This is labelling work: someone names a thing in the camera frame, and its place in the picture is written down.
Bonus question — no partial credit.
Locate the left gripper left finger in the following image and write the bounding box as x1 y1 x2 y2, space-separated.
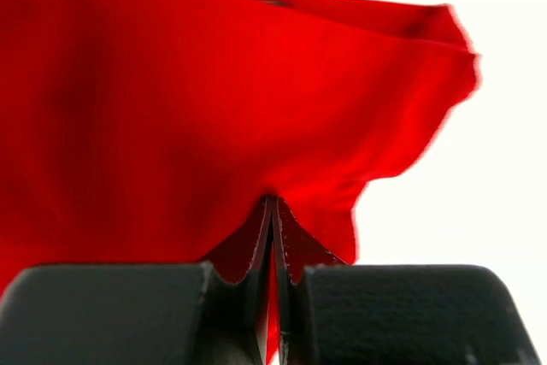
1 197 273 364

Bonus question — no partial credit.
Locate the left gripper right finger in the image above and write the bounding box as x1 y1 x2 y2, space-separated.
272 197 539 365

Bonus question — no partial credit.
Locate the red t shirt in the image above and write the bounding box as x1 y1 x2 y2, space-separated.
0 0 484 362

